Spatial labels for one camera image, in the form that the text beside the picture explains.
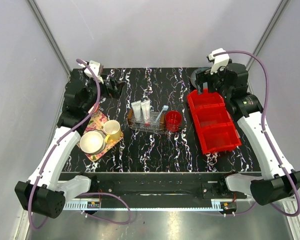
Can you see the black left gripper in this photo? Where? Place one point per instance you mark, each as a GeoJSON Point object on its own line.
{"type": "Point", "coordinates": [109, 91]}

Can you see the clear holder with wooden ends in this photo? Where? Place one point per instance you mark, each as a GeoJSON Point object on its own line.
{"type": "Point", "coordinates": [152, 126]}

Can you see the white toothpaste tube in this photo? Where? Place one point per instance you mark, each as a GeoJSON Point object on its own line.
{"type": "Point", "coordinates": [136, 107]}
{"type": "Point", "coordinates": [145, 107]}

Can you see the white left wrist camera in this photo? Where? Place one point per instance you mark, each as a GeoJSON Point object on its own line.
{"type": "Point", "coordinates": [96, 68]}

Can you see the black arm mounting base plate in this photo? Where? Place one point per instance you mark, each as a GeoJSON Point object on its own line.
{"type": "Point", "coordinates": [196, 184]}

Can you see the white scalloped bowl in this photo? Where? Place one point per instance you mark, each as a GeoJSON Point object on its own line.
{"type": "Point", "coordinates": [92, 142]}

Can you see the grey round plate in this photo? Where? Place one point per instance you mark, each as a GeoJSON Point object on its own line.
{"type": "Point", "coordinates": [193, 78]}

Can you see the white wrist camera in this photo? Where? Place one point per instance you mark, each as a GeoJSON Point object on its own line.
{"type": "Point", "coordinates": [219, 59]}
{"type": "Point", "coordinates": [96, 68]}

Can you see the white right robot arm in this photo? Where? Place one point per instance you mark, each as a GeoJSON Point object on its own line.
{"type": "Point", "coordinates": [278, 176]}

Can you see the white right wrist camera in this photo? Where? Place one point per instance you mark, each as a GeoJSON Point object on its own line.
{"type": "Point", "coordinates": [219, 59]}

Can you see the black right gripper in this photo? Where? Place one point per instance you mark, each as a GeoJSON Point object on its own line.
{"type": "Point", "coordinates": [205, 76]}

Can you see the red translucent cup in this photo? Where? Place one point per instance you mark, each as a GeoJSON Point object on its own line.
{"type": "Point", "coordinates": [173, 120]}

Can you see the blue and white toothbrush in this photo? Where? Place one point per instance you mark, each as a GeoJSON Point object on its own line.
{"type": "Point", "coordinates": [164, 108]}

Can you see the red plastic compartment bin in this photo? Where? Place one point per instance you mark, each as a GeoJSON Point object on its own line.
{"type": "Point", "coordinates": [213, 124]}

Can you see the cream and yellow mug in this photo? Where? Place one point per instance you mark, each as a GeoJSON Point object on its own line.
{"type": "Point", "coordinates": [112, 130]}

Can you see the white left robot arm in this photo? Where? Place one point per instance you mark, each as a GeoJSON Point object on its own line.
{"type": "Point", "coordinates": [41, 193]}

